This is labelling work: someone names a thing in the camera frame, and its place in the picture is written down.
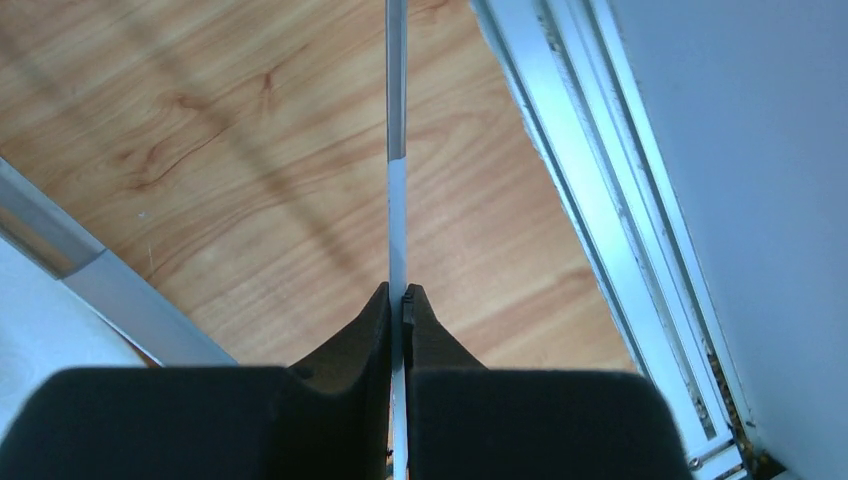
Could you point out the white and metal tongs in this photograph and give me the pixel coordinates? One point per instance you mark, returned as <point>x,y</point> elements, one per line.
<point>396,19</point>

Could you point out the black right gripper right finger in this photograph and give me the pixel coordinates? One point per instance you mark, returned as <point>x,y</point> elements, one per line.
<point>467,421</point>

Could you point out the stainless steel tray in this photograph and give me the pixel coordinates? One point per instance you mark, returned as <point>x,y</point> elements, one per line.
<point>58,244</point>

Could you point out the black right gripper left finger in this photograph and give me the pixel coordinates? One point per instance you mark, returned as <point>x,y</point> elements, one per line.
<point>324,417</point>

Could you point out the aluminium frame rail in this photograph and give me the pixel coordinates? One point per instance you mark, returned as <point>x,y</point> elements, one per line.
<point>567,70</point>

